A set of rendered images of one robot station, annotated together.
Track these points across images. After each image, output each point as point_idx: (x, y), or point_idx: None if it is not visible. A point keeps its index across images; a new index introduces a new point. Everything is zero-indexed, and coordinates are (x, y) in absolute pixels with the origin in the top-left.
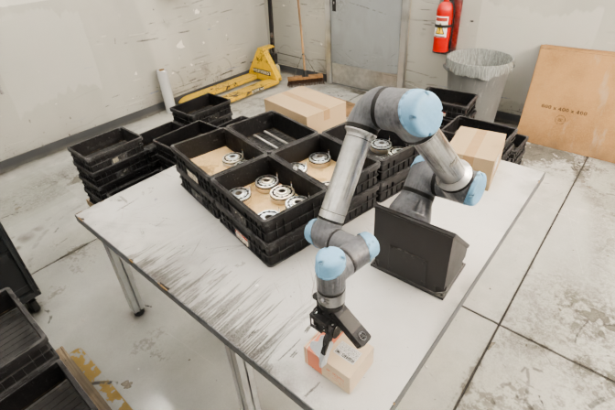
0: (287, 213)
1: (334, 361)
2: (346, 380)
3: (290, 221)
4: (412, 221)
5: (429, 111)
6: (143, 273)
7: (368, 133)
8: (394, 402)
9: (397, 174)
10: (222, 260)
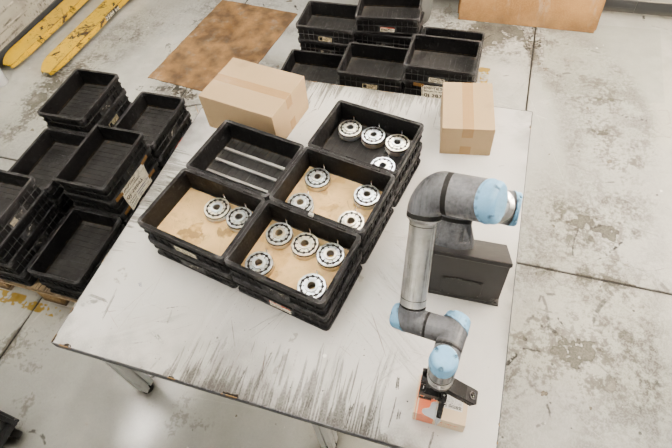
0: (337, 281)
1: (445, 414)
2: (461, 426)
3: (338, 284)
4: (468, 260)
5: (501, 200)
6: (193, 386)
7: (437, 222)
8: (499, 423)
9: (406, 173)
10: (272, 339)
